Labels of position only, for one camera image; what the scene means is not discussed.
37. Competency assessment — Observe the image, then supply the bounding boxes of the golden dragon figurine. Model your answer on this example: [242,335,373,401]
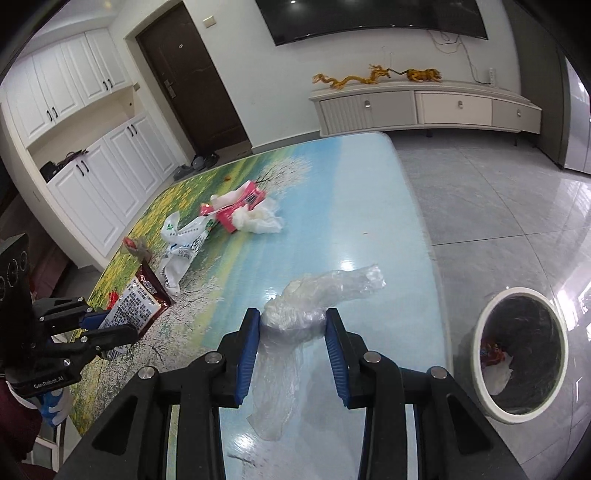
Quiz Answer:
[313,65,393,89]

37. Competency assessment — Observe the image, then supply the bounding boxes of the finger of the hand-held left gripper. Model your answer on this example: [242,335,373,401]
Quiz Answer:
[44,324,140,370]
[31,296,100,335]

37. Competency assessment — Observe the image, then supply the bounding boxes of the clear plastic bag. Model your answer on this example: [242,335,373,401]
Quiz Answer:
[247,264,386,439]

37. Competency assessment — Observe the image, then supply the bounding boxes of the television cable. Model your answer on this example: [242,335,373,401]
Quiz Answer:
[427,30,485,84]

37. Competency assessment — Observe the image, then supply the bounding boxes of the white printed plastic bag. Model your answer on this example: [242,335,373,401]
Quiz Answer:
[159,211,219,297]

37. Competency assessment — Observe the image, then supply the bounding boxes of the person's left forearm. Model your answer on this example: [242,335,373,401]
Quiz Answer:
[0,378,44,467]

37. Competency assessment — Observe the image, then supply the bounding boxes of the white television stand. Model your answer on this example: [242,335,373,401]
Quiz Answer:
[309,80,543,139]

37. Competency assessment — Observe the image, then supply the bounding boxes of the white upper cabinet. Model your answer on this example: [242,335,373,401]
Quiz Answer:
[2,28,134,146]

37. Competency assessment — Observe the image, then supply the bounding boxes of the dark handbag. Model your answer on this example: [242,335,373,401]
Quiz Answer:
[39,150,90,182]

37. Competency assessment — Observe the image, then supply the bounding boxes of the grey double door fridge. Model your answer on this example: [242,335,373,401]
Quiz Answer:
[503,0,591,174]

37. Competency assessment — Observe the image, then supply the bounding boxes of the red brown snack packet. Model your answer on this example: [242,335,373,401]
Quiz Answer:
[98,262,174,361]

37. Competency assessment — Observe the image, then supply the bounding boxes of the large black television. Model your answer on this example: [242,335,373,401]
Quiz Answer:
[255,0,489,47]

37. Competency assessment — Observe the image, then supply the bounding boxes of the dark brown door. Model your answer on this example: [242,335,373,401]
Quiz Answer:
[136,4,252,155]

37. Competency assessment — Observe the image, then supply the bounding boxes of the golden tiger figurine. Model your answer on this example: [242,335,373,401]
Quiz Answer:
[405,68,443,84]

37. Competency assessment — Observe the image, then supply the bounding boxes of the pink packet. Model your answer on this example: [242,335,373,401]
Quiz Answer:
[199,181,267,234]

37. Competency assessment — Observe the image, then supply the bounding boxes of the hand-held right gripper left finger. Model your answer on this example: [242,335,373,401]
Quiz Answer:
[58,308,262,480]

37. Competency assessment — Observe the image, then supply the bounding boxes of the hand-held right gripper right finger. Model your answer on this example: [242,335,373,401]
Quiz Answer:
[324,308,532,480]

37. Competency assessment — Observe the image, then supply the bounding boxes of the white cabinet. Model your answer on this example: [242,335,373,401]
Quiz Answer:
[46,113,178,268]
[2,28,134,146]

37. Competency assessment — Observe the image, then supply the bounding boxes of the small red wrapper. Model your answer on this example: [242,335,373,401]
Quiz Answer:
[122,236,154,260]

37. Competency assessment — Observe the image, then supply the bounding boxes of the white lower cabinet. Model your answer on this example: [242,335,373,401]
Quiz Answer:
[46,113,178,268]

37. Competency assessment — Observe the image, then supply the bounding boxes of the person's left hand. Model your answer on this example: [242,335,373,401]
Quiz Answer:
[37,387,71,426]

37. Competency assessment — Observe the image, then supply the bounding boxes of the round grey trash bin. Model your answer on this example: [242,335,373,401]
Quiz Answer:
[471,287,570,424]

